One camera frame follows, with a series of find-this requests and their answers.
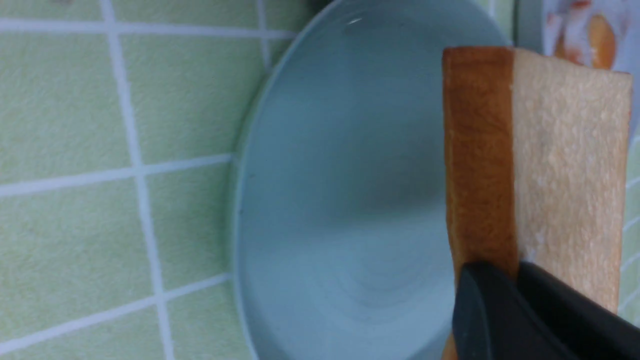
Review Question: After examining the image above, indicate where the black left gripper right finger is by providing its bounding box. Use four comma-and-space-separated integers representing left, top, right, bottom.
518, 261, 640, 360

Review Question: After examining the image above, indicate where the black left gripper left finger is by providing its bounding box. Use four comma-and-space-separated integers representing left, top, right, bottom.
452, 262, 578, 360

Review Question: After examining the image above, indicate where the toast slice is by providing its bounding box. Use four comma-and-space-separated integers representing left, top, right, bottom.
442, 46, 634, 360

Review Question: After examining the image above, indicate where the teal empty plate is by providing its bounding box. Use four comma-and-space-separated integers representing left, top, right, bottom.
228, 0, 510, 360

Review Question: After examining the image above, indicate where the rear fried egg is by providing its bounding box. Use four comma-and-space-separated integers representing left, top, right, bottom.
542, 0, 632, 69

